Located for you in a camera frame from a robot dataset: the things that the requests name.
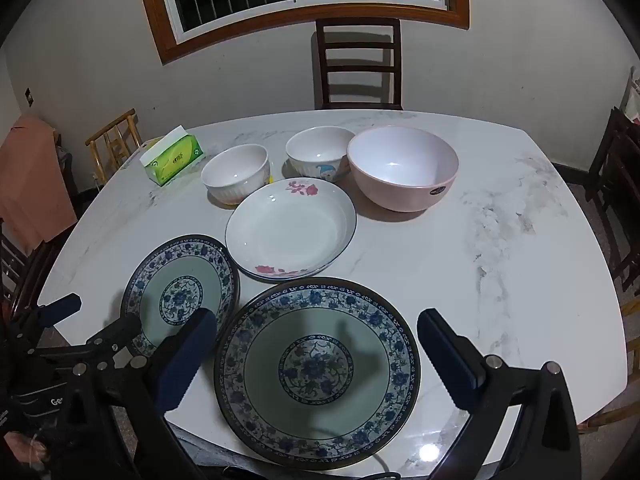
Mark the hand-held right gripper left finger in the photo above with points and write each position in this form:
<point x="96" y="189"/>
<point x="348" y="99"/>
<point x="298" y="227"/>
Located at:
<point x="186" y="360"/>

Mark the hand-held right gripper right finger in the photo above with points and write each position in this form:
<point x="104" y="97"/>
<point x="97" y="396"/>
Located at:
<point x="446" y="355"/>

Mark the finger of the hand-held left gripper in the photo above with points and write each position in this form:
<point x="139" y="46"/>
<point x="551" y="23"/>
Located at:
<point x="120" y="331"/>
<point x="61" y="306"/>

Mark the small blue patterned plate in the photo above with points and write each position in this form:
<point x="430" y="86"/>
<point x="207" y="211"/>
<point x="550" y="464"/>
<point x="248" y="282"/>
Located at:
<point x="177" y="290"/>

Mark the large blue patterned plate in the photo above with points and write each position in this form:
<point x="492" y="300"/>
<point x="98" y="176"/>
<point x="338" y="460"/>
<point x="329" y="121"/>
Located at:
<point x="320" y="360"/>

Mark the white pink-flower plate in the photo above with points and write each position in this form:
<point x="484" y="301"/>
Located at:
<point x="290" y="230"/>

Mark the white ribbed bowl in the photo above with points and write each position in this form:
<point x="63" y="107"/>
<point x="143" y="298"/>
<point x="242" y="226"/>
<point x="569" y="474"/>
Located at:
<point x="235" y="172"/>

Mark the large pink bowl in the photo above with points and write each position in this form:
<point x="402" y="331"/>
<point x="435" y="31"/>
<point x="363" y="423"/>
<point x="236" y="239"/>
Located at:
<point x="400" y="160"/>

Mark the white cartoon print bowl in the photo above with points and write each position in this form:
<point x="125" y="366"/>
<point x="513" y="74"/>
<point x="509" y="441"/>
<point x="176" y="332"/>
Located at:
<point x="317" y="152"/>

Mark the person's left hand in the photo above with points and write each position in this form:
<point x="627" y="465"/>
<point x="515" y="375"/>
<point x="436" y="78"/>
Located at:
<point x="25" y="452"/>

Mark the light bamboo chair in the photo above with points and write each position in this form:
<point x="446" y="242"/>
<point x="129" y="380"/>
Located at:
<point x="112" y="145"/>

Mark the green tissue box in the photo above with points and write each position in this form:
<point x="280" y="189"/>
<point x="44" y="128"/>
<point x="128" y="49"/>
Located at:
<point x="175" y="157"/>

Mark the dark wooden ladder-back chair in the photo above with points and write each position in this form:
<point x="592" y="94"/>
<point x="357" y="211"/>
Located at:
<point x="357" y="50"/>

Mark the dark wall switch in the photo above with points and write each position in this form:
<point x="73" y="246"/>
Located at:
<point x="29" y="97"/>

